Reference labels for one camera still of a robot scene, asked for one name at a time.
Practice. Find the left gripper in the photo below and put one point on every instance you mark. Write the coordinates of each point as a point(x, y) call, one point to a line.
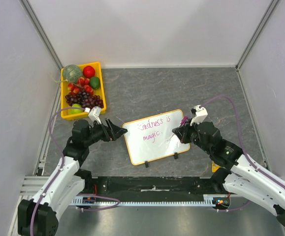
point(112, 132)

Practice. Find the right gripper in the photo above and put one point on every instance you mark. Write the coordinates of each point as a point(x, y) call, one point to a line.
point(186, 134)

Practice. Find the yellow framed whiteboard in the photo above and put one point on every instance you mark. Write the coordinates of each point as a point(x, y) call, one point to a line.
point(151, 138)

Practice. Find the pink capped whiteboard marker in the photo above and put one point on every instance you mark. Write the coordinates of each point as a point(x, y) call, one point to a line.
point(183, 121)

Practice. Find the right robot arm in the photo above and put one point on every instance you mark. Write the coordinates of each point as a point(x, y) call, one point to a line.
point(238, 172)

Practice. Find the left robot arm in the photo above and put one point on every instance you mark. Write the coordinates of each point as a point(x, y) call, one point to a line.
point(40, 215)

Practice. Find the purple grape bunch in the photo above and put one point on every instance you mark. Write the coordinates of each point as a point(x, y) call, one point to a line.
point(84, 99)

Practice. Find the light green apple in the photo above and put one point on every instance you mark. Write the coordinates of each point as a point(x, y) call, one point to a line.
point(75, 109)

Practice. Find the yellow candy packet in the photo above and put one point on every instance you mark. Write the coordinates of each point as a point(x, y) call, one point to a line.
point(214, 167)

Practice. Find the yellow plastic bin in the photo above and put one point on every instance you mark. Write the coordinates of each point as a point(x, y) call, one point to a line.
point(64, 91)

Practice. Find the dark green lime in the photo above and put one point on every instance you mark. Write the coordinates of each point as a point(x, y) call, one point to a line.
point(95, 82)

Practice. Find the red apple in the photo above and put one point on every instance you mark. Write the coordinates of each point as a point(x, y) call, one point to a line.
point(88, 71)

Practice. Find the green melon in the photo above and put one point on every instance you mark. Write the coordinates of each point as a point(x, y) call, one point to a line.
point(72, 73)

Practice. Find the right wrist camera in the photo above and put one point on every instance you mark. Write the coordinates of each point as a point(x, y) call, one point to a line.
point(199, 114)

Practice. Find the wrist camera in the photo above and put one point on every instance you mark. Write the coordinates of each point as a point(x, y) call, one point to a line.
point(94, 114)
point(199, 114)

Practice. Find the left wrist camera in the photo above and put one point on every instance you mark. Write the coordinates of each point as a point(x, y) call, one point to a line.
point(94, 114)

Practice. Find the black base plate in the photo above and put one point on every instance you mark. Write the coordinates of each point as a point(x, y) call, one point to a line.
point(154, 189)

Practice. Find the white cable duct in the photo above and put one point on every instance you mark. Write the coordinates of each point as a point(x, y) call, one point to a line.
point(208, 201)

